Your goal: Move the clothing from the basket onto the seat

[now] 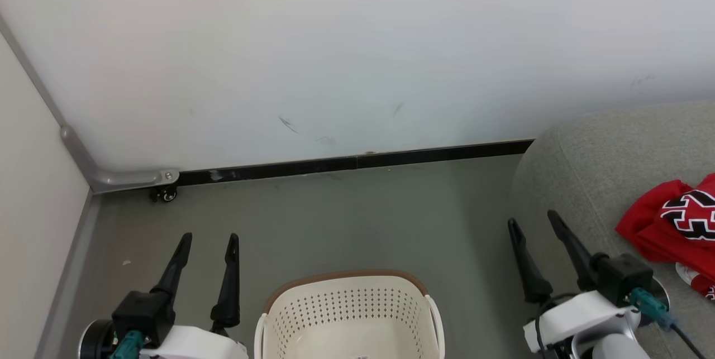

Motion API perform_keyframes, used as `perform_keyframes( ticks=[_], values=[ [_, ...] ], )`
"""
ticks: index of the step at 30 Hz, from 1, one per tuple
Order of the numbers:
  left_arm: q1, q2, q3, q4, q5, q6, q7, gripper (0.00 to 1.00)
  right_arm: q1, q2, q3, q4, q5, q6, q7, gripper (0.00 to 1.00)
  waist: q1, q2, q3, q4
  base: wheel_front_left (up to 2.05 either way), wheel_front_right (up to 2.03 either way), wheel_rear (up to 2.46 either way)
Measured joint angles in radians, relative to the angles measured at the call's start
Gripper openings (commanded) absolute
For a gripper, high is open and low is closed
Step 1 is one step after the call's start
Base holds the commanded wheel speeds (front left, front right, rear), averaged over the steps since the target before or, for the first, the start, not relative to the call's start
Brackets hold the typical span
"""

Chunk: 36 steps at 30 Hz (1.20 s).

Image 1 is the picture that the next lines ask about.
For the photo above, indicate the teal left camera connector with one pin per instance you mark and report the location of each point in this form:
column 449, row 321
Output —
column 127, row 345

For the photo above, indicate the teal camera connector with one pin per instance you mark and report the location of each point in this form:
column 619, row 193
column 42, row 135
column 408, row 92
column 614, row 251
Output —
column 127, row 345
column 651, row 306

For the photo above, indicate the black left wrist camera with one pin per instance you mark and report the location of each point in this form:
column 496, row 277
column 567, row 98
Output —
column 139, row 311

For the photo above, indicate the grey fabric sofa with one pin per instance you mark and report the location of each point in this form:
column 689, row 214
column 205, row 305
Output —
column 586, row 180

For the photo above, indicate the teal right camera connector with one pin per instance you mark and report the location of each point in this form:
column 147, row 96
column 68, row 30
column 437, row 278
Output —
column 651, row 306

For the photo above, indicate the small black caster wheel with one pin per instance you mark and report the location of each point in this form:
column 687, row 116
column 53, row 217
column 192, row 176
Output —
column 166, row 194

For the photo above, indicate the cream perforated laundry basket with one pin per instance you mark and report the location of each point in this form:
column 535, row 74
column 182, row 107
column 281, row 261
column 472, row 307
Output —
column 346, row 309

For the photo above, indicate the black baseboard strip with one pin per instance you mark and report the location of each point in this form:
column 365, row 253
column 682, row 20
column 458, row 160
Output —
column 335, row 164

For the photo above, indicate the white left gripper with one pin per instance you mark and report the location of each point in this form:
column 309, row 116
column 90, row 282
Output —
column 195, row 345

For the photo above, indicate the grey metal partition frame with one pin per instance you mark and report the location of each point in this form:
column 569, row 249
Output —
column 117, row 179

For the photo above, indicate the red jersey with number 23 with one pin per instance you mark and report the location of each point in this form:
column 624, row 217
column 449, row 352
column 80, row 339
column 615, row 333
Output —
column 648, row 230

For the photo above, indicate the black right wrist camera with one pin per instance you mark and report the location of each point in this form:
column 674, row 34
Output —
column 625, row 275

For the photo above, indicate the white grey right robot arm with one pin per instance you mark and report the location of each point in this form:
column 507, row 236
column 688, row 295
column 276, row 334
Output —
column 614, row 348

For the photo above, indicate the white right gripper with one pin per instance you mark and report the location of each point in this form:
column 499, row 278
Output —
column 586, row 314

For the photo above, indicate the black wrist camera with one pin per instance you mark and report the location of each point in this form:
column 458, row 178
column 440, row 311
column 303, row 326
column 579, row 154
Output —
column 139, row 311
column 625, row 275

